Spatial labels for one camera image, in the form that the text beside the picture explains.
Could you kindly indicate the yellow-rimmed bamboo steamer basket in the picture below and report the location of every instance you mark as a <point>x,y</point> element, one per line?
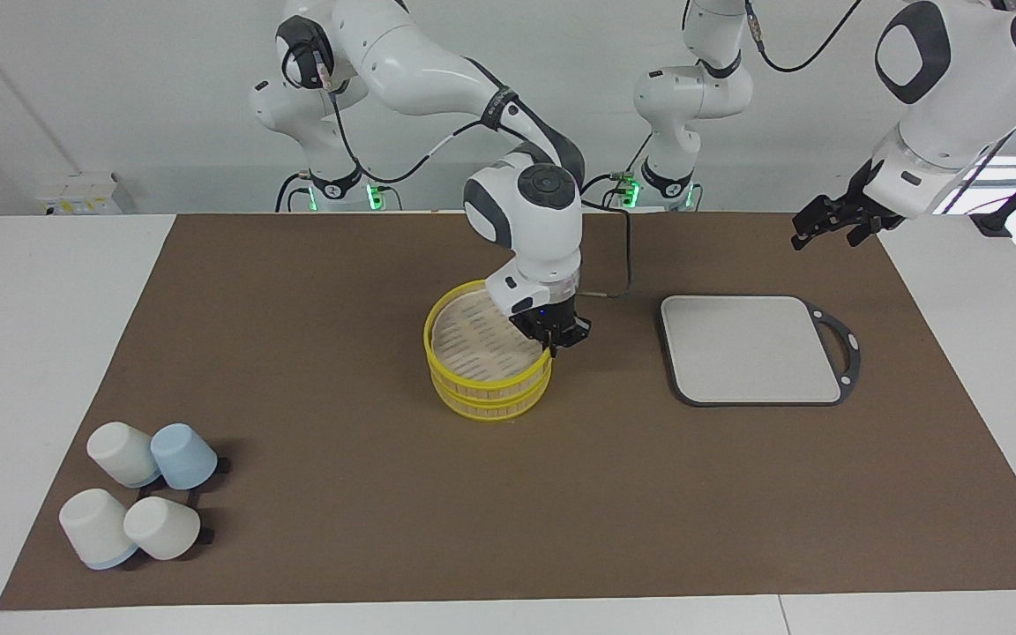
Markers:
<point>490,407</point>

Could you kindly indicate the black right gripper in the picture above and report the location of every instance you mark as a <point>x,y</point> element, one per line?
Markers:
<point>548,319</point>

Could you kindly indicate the brown table mat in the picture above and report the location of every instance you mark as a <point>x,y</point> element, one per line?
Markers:
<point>473,503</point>

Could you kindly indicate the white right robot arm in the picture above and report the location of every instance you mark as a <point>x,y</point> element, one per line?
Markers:
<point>526,212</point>

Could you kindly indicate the black cup rack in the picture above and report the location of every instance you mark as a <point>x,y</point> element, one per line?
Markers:
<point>206,534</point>

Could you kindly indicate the white plastic cup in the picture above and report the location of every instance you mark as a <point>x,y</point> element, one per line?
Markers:
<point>162,529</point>
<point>95,529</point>
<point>120,451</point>

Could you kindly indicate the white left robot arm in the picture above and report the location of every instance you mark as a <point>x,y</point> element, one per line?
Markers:
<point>958,79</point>

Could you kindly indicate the white power strip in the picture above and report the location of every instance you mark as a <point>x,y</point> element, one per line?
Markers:
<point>85,196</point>

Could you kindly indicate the light blue plastic cup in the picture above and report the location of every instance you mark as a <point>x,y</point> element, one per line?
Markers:
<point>183,454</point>

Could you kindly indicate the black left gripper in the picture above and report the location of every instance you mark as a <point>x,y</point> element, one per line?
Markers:
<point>861,198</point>

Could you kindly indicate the yellow-rimmed bamboo steamer lid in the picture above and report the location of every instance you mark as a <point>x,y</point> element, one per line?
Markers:
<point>473,344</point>

